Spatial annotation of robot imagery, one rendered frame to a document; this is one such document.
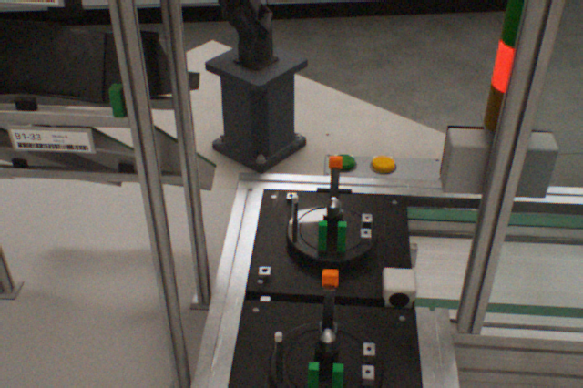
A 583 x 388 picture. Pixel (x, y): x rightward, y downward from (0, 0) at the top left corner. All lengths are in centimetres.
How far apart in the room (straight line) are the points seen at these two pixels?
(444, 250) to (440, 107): 225
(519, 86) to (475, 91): 280
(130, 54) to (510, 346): 63
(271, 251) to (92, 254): 35
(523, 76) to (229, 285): 52
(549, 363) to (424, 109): 241
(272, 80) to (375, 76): 231
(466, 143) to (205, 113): 89
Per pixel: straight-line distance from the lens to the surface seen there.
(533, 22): 72
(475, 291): 92
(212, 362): 93
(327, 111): 160
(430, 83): 357
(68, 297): 119
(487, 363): 103
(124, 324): 112
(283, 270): 102
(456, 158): 82
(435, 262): 113
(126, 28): 67
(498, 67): 78
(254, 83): 129
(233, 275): 104
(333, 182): 107
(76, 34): 77
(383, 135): 152
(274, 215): 111
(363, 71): 364
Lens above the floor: 168
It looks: 38 degrees down
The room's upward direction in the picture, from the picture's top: straight up
